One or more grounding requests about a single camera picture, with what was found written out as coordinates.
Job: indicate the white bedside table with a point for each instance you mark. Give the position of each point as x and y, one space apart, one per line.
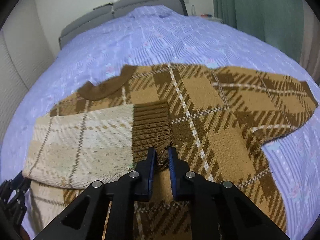
211 18

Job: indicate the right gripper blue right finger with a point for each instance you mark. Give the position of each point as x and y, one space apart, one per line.
178 169

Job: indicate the purple floral bed sheet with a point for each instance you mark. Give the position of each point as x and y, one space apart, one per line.
154 35

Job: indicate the green curtain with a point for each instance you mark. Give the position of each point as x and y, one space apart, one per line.
279 23

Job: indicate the grey upholstered headboard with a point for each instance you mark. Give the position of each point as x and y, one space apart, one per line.
110 11

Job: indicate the brown plaid knit sweater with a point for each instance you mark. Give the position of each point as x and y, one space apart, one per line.
217 119

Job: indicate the clear plastic bottle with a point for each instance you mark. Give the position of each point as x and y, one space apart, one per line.
193 11

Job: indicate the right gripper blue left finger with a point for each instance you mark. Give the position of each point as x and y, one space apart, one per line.
146 170

